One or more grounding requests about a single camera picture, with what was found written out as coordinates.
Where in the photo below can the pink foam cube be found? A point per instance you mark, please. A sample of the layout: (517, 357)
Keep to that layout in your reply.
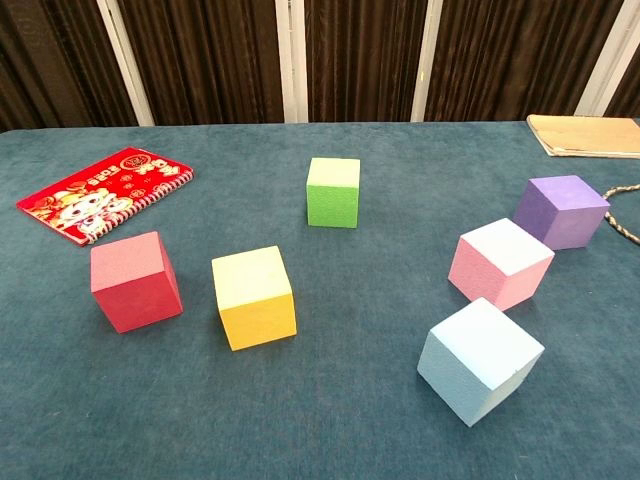
(500, 270)

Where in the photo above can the pink block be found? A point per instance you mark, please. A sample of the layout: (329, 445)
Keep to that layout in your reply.
(135, 295)

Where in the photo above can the light blue block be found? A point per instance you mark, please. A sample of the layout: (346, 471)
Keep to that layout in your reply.
(475, 365)

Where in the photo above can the green foam cube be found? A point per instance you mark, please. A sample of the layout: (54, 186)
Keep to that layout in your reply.
(332, 200)

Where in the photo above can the yellow block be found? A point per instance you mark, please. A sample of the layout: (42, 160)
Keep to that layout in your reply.
(255, 310)

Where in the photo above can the teal felt table cover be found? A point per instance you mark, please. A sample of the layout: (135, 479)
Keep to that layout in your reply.
(350, 400)

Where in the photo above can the dark brown pleated curtain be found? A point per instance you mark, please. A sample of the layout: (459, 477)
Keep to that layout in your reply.
(210, 60)

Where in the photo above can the red spiral cartoon notebook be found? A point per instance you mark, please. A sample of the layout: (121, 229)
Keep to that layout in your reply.
(100, 195)

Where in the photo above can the purple block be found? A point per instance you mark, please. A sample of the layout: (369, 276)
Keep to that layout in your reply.
(560, 215)

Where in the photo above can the brown kraft paper notepad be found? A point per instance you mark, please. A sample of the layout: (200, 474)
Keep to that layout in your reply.
(590, 135)

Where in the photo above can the white partition frame post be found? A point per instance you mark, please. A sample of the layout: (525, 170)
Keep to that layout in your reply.
(290, 60)
(425, 65)
(125, 65)
(605, 60)

